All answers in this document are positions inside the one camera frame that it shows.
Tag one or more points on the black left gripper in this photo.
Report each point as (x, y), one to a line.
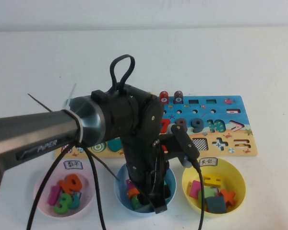
(146, 175)

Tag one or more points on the blue plastic bowl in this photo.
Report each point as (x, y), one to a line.
(172, 184)

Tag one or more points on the pink plastic bowl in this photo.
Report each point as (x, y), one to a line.
(88, 189)

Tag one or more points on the paper label inside yellow bowl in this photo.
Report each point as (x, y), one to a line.
(215, 189)

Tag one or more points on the paper label on yellow bowl rim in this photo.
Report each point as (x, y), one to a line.
(208, 161)

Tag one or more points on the paper label inside pink bowl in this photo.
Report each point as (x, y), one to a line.
(77, 194)

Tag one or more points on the paper label on pink bowl rim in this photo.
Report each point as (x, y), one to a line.
(73, 165)

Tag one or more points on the yellow plastic bowl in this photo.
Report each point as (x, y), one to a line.
(237, 177)

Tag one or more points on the colourful wooden puzzle board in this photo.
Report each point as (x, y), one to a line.
(244, 105)

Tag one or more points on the green fish peg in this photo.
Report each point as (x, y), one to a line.
(136, 203)

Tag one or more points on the orange fish peg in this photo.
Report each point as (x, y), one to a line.
(133, 192)

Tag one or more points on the magenta fish peg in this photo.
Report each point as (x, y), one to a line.
(128, 184)

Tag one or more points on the pink wooden rectangle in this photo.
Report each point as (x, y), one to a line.
(195, 189)

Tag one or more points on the green wooden circle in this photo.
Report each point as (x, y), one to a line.
(207, 194)

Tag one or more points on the dark blue wooden square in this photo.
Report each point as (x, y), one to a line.
(216, 204)

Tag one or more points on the yellow wooden equals sign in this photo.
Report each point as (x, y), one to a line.
(213, 180)

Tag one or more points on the teal wooden heart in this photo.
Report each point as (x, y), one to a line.
(114, 145)

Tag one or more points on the blue wooden number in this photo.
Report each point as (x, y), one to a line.
(75, 202)

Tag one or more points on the orange wooden plus sign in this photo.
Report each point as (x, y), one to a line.
(228, 197)

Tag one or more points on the red wooden number seven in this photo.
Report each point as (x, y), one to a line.
(165, 124)

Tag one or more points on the orange wooden number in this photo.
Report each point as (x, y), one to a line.
(70, 183)

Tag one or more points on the brown wooden number eight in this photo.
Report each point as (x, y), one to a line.
(183, 122)

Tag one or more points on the slate blue wooden number nine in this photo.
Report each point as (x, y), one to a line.
(197, 125)

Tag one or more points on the green wooden number three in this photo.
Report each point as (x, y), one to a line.
(63, 203)

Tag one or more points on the pink wooden number one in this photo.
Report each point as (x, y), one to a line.
(53, 195)

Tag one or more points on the red number seven fish peg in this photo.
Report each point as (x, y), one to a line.
(163, 97)

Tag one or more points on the white zip tie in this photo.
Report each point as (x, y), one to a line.
(79, 124)

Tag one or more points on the brown number eight fish peg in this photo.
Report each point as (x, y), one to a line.
(178, 97)

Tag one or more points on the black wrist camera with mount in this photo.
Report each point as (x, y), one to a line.
(182, 143)

